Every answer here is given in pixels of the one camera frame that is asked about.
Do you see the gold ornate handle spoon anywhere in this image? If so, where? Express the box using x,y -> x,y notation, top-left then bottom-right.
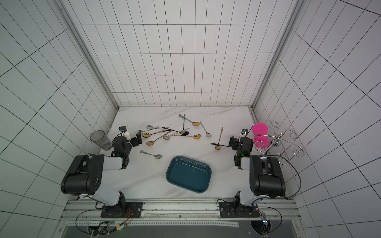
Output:
142,130 -> 169,138

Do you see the copper round spoon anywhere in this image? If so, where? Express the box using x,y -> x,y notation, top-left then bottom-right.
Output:
146,133 -> 168,146

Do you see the yellow bowl ornate silver spoon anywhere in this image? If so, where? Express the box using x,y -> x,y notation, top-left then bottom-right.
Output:
178,114 -> 200,126

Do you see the purple iridescent spoon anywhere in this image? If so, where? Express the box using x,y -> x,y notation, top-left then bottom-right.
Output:
162,127 -> 189,136

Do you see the teal plastic storage box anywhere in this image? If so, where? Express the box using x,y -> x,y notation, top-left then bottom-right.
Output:
166,156 -> 212,193

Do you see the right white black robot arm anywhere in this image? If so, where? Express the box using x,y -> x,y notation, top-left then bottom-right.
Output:
217,136 -> 286,218

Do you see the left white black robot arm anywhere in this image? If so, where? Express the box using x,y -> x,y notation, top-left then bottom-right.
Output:
61,131 -> 143,218

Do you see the rose gold long spoon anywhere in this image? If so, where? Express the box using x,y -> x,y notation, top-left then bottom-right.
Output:
214,127 -> 224,150

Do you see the small ornate silver spoon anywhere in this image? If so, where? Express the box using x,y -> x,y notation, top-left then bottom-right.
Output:
140,150 -> 162,160

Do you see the silver matte round spoon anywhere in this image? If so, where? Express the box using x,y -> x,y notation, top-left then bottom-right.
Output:
163,129 -> 186,140

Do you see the pink plastic cup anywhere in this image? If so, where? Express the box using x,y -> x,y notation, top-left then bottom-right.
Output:
252,123 -> 269,149

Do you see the clear plastic cup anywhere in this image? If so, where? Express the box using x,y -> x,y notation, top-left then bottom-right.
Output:
90,130 -> 112,150

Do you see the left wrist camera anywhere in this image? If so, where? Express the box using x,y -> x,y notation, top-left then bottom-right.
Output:
119,126 -> 131,140

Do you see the black handled spoon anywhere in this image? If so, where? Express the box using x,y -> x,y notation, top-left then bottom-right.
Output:
210,143 -> 230,147

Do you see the silver spoon with printed handle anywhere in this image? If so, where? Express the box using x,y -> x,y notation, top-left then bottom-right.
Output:
146,125 -> 160,131

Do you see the chrome wire cup rack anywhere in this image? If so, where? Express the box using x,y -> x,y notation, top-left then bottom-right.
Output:
254,121 -> 305,166

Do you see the aluminium mounting rail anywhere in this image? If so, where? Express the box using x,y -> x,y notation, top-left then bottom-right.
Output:
56,198 -> 302,234

